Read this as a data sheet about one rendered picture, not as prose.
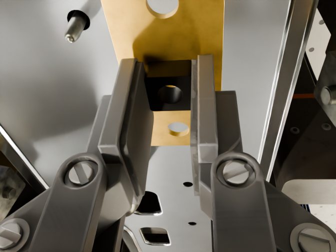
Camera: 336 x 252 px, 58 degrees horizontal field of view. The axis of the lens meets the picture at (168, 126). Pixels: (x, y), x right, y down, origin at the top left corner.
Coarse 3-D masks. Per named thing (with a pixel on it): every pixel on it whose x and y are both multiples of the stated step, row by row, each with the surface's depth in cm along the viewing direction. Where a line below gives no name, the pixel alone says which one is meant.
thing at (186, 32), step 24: (120, 0) 9; (144, 0) 9; (192, 0) 9; (216, 0) 9; (120, 24) 10; (144, 24) 10; (168, 24) 10; (192, 24) 10; (216, 24) 10; (120, 48) 11; (144, 48) 11; (168, 48) 11; (192, 48) 10; (216, 48) 10; (168, 72) 10; (216, 72) 11; (168, 96) 12; (168, 120) 13; (168, 144) 15
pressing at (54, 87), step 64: (0, 0) 15; (64, 0) 15; (256, 0) 14; (0, 64) 18; (64, 64) 18; (256, 64) 17; (0, 128) 23; (64, 128) 22; (256, 128) 21; (192, 192) 28
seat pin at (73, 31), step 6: (78, 12) 15; (72, 18) 15; (78, 18) 15; (84, 18) 16; (72, 24) 15; (78, 24) 15; (84, 24) 15; (66, 30) 14; (72, 30) 14; (78, 30) 15; (66, 36) 14; (72, 36) 14; (78, 36) 15
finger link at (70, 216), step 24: (72, 168) 8; (96, 168) 8; (72, 192) 7; (96, 192) 7; (48, 216) 7; (72, 216) 7; (96, 216) 7; (48, 240) 7; (72, 240) 6; (96, 240) 9; (120, 240) 9
